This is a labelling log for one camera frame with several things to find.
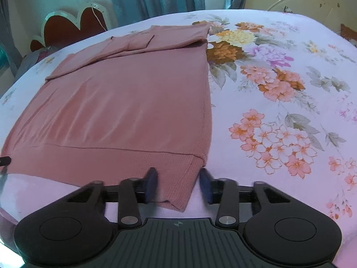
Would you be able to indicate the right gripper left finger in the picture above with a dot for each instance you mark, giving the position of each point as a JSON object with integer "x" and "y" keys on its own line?
{"x": 131, "y": 193}

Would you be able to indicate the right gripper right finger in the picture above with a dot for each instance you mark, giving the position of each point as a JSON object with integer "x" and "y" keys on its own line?
{"x": 223, "y": 192}

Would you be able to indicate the pink long-sleeve sweater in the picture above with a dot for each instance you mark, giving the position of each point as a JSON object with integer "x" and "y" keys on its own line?
{"x": 119, "y": 107}

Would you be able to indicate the pile of clothes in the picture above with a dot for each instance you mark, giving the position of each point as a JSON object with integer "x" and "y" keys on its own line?
{"x": 32, "y": 59}

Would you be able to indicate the grey left curtain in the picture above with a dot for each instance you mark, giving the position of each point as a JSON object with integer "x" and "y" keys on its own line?
{"x": 7, "y": 43}

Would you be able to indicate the floral pink bed sheet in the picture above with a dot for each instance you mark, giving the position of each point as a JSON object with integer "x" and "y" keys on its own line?
{"x": 283, "y": 98}

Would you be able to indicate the red heart-shaped headboard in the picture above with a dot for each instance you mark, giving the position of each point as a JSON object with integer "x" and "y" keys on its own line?
{"x": 61, "y": 29}

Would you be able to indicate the orange patterned pillow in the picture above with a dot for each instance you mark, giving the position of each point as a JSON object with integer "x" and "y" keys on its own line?
{"x": 348, "y": 34}

